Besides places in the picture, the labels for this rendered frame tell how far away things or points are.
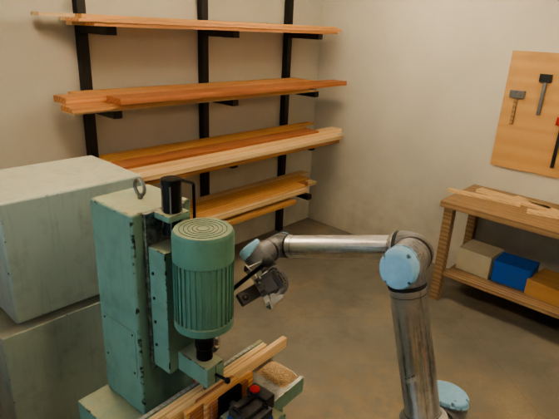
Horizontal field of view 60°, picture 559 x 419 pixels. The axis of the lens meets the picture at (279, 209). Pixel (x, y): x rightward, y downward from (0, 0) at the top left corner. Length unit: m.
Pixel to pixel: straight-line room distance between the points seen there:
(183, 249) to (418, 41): 3.65
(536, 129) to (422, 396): 2.99
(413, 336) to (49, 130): 2.76
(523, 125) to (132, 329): 3.44
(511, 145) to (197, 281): 3.38
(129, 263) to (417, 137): 3.56
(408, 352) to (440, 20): 3.43
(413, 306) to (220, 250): 0.59
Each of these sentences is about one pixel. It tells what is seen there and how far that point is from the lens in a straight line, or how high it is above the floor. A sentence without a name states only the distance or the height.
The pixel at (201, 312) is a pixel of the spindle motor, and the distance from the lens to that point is 1.41.
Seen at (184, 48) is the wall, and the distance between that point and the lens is 4.07.
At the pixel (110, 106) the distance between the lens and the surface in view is 3.21.
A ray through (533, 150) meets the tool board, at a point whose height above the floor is 1.23.
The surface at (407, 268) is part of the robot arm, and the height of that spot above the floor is 1.42.
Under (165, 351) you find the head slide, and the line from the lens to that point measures 1.62.
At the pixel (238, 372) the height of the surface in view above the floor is 0.94.
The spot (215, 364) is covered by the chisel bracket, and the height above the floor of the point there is 1.07.
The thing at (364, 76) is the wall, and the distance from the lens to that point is 4.93.
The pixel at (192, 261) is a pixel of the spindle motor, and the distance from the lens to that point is 1.33.
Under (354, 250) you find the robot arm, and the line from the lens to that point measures 1.68.
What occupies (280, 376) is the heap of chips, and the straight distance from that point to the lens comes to 1.77.
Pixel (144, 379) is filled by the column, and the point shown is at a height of 0.95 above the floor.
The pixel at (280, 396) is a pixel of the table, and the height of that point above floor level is 0.90.
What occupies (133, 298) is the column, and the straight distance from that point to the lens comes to 1.58.
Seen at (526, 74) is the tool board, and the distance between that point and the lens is 4.28.
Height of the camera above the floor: 2.04
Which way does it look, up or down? 20 degrees down
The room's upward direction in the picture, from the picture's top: 3 degrees clockwise
